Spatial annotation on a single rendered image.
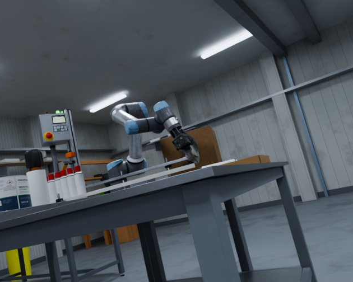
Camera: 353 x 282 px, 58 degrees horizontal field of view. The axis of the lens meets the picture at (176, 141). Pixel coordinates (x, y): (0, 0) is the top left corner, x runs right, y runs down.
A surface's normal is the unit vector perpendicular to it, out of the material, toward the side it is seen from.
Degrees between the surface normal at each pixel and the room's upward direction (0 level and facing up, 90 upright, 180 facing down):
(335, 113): 90
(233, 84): 90
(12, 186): 90
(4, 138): 90
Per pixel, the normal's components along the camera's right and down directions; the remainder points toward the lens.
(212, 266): -0.42, -0.05
